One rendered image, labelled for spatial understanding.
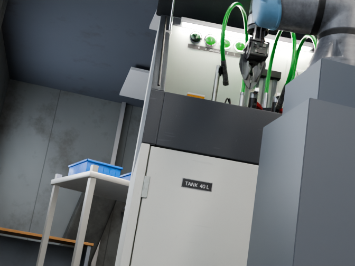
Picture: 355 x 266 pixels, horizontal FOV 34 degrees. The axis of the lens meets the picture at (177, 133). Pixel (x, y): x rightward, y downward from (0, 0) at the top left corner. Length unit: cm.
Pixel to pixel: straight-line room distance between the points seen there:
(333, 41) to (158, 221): 66
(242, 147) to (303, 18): 49
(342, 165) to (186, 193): 59
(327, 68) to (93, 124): 838
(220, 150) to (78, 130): 785
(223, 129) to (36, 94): 802
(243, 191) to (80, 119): 794
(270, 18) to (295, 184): 39
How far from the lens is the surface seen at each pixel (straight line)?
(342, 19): 129
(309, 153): 108
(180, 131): 161
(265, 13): 129
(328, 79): 118
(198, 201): 158
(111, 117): 951
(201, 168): 160
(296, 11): 129
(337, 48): 126
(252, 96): 195
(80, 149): 935
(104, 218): 880
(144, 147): 159
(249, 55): 193
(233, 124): 164
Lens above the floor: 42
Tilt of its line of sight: 15 degrees up
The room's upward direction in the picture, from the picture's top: 9 degrees clockwise
